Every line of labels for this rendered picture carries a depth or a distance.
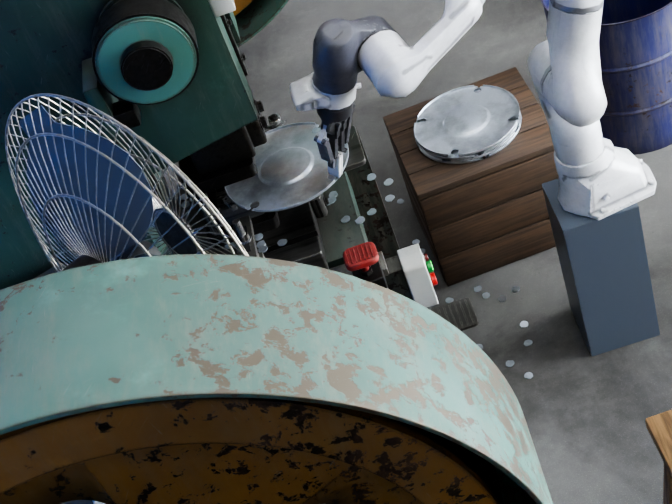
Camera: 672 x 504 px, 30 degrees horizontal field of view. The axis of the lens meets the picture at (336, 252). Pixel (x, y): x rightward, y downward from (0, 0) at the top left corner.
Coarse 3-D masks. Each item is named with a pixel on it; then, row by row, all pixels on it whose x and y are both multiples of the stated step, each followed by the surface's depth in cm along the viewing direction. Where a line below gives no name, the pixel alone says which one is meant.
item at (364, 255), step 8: (352, 248) 256; (360, 248) 256; (368, 248) 255; (344, 256) 255; (352, 256) 254; (360, 256) 254; (368, 256) 253; (376, 256) 253; (352, 264) 253; (360, 264) 252; (368, 264) 253
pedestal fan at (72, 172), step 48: (48, 96) 172; (48, 144) 181; (96, 144) 177; (144, 144) 170; (48, 192) 186; (96, 192) 170; (144, 192) 179; (48, 240) 190; (96, 240) 176; (144, 240) 185; (192, 240) 164
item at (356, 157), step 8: (352, 128) 282; (352, 136) 280; (352, 144) 277; (360, 144) 277; (352, 152) 275; (360, 152) 275; (352, 160) 273; (360, 160) 273; (352, 168) 273; (312, 200) 279; (320, 200) 280; (312, 208) 282; (320, 208) 281; (320, 216) 283
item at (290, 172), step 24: (264, 144) 286; (288, 144) 284; (312, 144) 281; (264, 168) 279; (288, 168) 277; (312, 168) 275; (240, 192) 276; (264, 192) 274; (288, 192) 272; (312, 192) 269
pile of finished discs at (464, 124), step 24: (456, 96) 346; (480, 96) 343; (504, 96) 340; (432, 120) 341; (456, 120) 338; (480, 120) 335; (504, 120) 333; (432, 144) 334; (456, 144) 331; (480, 144) 328; (504, 144) 328
